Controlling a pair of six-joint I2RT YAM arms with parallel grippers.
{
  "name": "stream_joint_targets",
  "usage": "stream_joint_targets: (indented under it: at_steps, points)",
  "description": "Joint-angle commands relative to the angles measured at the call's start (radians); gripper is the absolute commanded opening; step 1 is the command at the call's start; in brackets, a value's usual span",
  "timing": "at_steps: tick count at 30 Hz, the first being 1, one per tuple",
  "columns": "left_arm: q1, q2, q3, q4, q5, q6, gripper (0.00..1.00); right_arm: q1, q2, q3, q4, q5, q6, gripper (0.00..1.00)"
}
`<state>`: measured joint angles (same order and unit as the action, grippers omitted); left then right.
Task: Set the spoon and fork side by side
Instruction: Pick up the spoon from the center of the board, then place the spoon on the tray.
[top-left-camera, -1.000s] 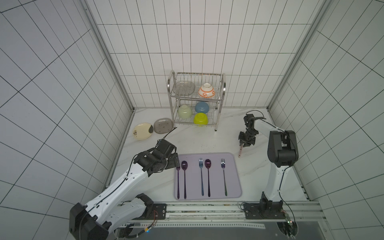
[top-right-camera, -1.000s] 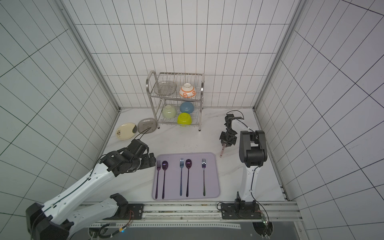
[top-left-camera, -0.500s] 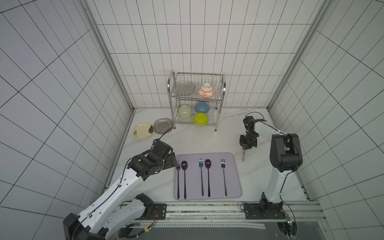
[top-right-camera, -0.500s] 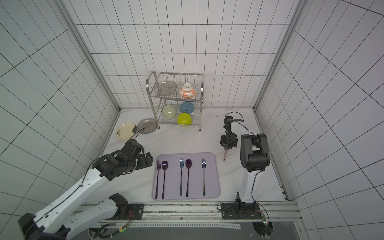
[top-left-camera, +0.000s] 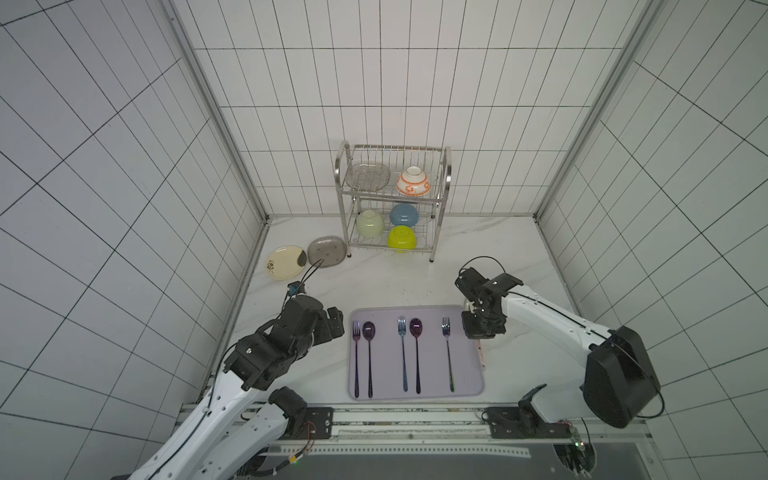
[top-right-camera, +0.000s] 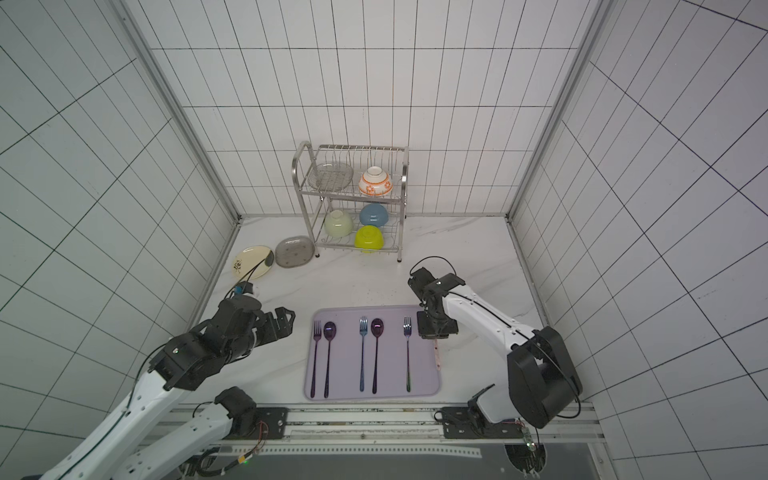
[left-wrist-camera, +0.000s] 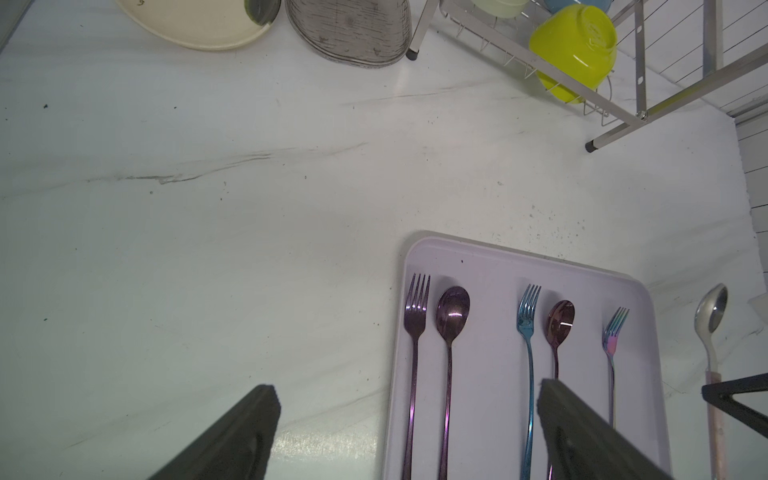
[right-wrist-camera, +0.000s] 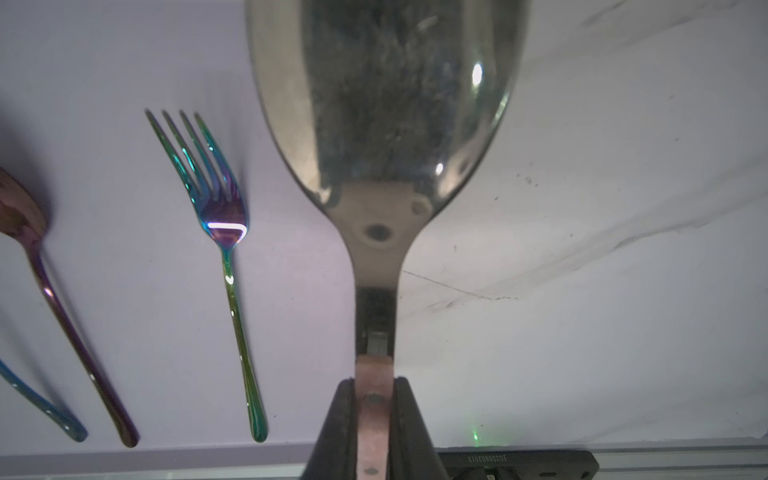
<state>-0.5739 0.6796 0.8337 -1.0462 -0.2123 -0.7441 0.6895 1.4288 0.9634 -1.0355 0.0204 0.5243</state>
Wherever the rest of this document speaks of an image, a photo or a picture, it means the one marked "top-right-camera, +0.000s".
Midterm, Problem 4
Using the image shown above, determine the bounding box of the rainbow handled fork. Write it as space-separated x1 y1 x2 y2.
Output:
403 317 412 392

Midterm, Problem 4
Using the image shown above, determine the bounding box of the dark purple spoon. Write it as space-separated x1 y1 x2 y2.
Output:
371 318 384 394

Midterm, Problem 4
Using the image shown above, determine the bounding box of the blue fork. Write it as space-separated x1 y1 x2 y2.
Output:
359 316 368 392

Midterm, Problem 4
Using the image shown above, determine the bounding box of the lilac rectangular placemat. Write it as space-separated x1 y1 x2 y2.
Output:
304 305 441 402

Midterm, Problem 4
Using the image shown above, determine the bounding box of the purple fork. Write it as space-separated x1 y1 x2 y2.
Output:
310 320 322 398

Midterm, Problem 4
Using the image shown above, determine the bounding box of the pink handled silver spoon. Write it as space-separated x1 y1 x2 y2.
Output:
433 340 442 371

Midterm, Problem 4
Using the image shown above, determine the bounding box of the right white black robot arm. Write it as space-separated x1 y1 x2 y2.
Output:
408 267 583 429

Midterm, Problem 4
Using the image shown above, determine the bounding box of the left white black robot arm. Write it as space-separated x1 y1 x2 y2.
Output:
41 294 296 479

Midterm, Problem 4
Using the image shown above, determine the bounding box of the lime green bowl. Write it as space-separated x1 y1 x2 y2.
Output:
354 225 385 250

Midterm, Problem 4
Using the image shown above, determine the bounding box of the cream round plate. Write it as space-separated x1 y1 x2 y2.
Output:
232 245 275 280

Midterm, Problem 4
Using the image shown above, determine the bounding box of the blue bowl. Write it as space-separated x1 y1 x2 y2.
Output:
359 203 389 228

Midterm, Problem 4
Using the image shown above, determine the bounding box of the pale green bowl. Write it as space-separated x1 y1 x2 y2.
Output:
324 210 353 239

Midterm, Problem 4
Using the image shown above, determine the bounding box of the steel two-tier dish rack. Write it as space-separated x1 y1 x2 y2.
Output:
291 141 409 261

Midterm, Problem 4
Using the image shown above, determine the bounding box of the grey oval plate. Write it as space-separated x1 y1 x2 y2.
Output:
274 236 315 268

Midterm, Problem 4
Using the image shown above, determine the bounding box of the white orange patterned bowl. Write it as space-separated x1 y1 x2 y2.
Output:
358 166 393 197

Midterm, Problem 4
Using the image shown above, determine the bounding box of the clear glass plate in rack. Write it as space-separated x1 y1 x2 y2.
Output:
308 162 354 192

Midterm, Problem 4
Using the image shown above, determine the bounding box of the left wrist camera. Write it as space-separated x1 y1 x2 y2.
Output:
234 281 254 295

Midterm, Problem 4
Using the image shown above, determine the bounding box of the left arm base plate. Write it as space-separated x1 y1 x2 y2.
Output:
222 407 289 441

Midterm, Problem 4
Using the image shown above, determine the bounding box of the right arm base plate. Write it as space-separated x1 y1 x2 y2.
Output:
433 407 523 440

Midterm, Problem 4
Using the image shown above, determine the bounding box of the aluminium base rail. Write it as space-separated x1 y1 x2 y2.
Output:
122 401 604 460

